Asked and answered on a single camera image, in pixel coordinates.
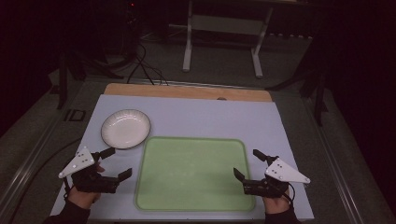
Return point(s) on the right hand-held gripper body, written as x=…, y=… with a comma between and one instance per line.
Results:
x=285, y=172

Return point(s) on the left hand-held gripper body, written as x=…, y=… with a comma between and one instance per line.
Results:
x=77, y=163

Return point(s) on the person's right hand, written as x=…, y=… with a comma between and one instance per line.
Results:
x=275, y=203

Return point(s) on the person's left hand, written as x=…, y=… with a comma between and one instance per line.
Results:
x=81, y=198

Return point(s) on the white ribbed plate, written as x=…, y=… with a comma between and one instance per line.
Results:
x=126, y=129

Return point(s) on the green tray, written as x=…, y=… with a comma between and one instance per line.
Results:
x=193, y=174

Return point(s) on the pale blue table mat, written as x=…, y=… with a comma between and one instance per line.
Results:
x=202, y=118

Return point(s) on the black stand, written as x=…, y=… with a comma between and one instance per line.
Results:
x=63, y=81
x=317, y=93

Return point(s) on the black device with red light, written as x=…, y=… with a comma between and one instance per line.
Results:
x=132, y=28

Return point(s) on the black floor bracket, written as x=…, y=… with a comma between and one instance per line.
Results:
x=74, y=115

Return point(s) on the white metal table frame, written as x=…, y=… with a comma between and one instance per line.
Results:
x=224, y=25

